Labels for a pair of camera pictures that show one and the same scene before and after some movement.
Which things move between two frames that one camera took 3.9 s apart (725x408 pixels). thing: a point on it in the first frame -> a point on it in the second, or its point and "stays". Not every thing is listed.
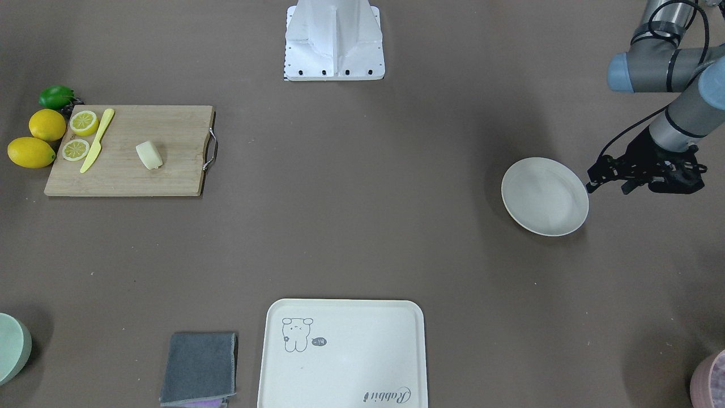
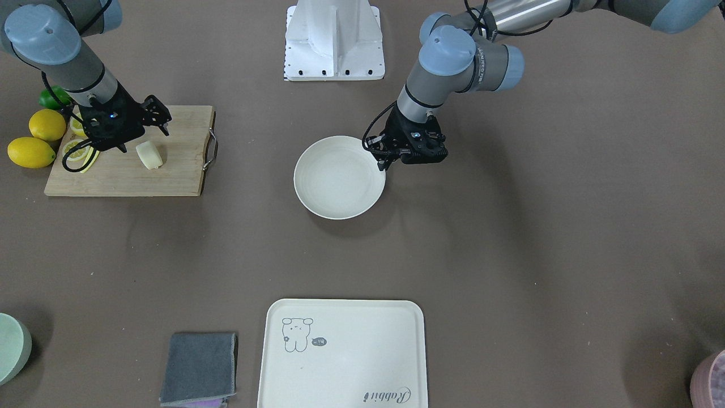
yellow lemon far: (47, 124) stays
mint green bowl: (16, 348) stays
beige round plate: (545, 196) -> (336, 177)
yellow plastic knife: (97, 147) stays
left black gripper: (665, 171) -> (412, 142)
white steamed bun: (149, 154) stays
